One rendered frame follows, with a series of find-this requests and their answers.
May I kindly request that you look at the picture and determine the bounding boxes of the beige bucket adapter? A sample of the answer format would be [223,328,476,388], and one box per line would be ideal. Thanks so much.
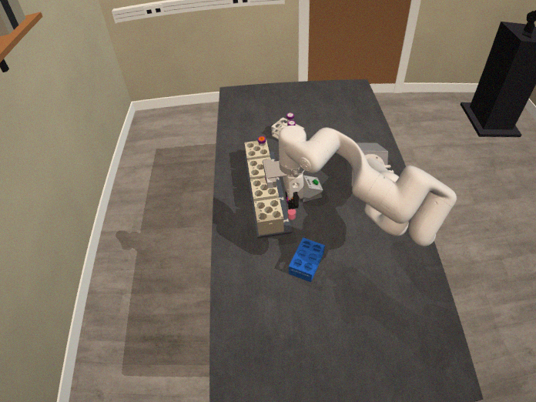
[245,141,270,160]
[254,198,284,235]
[247,157,270,180]
[250,178,279,204]

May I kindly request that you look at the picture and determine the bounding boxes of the blue tube rack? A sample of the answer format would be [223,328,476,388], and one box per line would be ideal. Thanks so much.
[289,238,324,282]

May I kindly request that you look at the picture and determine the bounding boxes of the beige tube rack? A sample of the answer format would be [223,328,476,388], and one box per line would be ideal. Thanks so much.
[271,118,287,139]

